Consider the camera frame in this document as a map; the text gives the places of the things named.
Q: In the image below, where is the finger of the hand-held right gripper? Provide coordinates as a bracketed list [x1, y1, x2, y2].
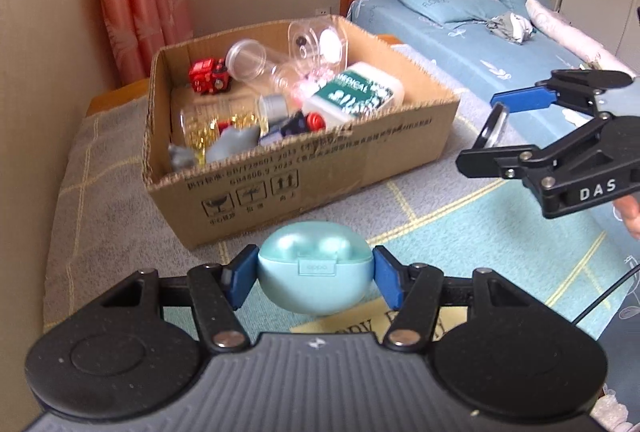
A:
[490, 69, 636, 117]
[456, 112, 616, 179]

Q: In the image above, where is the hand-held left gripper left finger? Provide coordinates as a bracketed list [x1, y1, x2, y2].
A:
[102, 246, 260, 354]

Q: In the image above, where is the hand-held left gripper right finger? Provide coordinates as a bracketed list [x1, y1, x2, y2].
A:
[372, 246, 526, 347]

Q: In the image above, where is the pale teal earbud case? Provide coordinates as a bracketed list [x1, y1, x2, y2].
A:
[256, 221, 376, 315]

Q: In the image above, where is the cardboard box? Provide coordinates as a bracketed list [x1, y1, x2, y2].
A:
[141, 16, 461, 251]

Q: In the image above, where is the clear bottle of yellow capsules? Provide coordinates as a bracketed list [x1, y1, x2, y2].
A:
[180, 94, 291, 163]

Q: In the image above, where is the pink bead keychain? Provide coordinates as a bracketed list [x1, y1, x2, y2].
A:
[292, 64, 335, 111]

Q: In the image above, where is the red toy car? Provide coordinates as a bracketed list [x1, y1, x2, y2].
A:
[188, 58, 234, 96]

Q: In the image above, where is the clear plastic case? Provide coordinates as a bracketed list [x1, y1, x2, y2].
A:
[287, 18, 350, 68]

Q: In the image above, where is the clear plastic jar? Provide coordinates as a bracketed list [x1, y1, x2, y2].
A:
[225, 39, 304, 95]

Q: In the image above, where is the person's right hand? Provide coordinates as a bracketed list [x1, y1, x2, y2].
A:
[614, 192, 640, 241]

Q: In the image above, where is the grey crumpled cloth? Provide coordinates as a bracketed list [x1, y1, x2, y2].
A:
[484, 11, 536, 45]

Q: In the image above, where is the pink folded quilt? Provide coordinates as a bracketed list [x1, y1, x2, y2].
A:
[525, 0, 639, 78]

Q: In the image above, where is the blue printed bed sheet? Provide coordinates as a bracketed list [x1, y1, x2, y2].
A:
[347, 0, 640, 338]

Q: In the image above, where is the grey toy animal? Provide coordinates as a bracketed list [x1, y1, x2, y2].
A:
[167, 124, 261, 171]

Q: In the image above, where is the green and white box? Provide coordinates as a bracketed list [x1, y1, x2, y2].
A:
[302, 62, 405, 129]

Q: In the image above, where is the plaid grey green blanket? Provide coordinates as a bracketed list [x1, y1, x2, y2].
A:
[42, 44, 640, 349]

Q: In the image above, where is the pink curtain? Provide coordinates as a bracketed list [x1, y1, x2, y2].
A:
[89, 0, 195, 88]

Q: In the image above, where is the black cable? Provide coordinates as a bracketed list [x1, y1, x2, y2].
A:
[572, 261, 640, 328]

